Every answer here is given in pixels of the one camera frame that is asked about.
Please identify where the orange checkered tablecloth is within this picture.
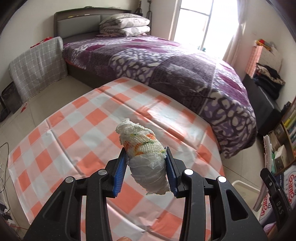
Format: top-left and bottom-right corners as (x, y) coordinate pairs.
(8, 78), (223, 240)

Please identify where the window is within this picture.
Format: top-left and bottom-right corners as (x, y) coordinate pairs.
(172, 0), (238, 59)

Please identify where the black coat stand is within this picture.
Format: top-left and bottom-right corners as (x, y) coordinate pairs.
(134, 0), (152, 35)

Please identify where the blue white cardboard box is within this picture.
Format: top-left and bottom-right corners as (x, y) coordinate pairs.
(259, 165), (295, 228)

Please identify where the white trash bin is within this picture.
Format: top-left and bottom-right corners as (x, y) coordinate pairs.
(232, 180), (260, 209)

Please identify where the wooden bookshelf with books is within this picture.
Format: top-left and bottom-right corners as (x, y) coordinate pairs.
(268, 98), (295, 175)

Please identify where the person's left hand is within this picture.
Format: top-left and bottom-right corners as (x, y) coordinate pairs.
(117, 237), (132, 241)

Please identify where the purple patterned bed quilt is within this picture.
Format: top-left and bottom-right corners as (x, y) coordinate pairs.
(62, 35), (257, 158)

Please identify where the pink drawer cabinet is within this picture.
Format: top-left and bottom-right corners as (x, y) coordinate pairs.
(245, 45), (282, 77)

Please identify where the pile of dark clothes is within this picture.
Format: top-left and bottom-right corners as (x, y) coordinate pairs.
(253, 63), (285, 100)

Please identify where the black storage bench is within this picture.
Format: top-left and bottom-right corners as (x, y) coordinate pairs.
(242, 74), (282, 138)

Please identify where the dark bed headboard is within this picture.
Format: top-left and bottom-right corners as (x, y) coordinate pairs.
(53, 6), (131, 42)

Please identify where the pink curtain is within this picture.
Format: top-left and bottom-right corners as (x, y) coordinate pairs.
(223, 0), (249, 67)

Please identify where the small black floor bin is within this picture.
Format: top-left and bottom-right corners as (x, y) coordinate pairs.
(1, 82), (23, 114)

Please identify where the white tissue wad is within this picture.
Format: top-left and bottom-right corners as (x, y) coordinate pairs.
(115, 118), (170, 195)

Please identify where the folded floral duvet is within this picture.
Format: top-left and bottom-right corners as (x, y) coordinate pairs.
(99, 13), (151, 37)

